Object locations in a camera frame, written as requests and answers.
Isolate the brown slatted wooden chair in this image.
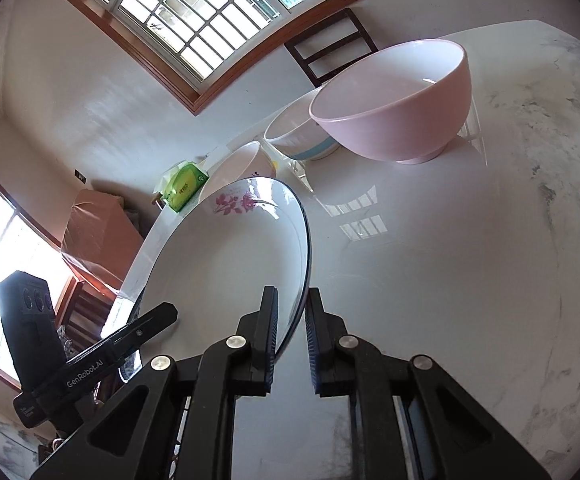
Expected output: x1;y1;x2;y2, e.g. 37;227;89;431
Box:
55;275;121;361

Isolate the brown covered furniture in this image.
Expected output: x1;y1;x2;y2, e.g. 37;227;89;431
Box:
60;187;146;293

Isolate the large pink bowl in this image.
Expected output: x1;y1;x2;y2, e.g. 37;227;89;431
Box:
309;40;472;165

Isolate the large wood-framed window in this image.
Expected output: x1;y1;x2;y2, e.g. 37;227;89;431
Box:
62;0;446;116

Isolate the green tissue packet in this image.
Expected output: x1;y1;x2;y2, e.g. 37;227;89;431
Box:
157;161;210;212

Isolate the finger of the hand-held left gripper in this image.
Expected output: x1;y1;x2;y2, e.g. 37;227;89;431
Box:
120;303;179;357

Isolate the white floral plate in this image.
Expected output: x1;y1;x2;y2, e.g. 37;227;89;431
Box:
101;177;312;386

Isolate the small white printed bowl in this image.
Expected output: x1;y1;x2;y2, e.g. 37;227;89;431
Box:
199;141;277;206

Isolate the small wood-framed window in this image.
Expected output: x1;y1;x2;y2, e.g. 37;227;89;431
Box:
0;178;78;391

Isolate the white bowl with blue stripe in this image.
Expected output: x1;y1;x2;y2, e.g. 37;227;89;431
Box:
263;87;342;162

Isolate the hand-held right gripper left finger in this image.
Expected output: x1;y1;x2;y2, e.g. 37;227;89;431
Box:
30;286;279;480

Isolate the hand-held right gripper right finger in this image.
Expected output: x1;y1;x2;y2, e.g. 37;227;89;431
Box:
304;287;553;480

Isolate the dark wooden chair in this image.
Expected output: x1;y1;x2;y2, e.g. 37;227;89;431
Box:
284;7;381;88

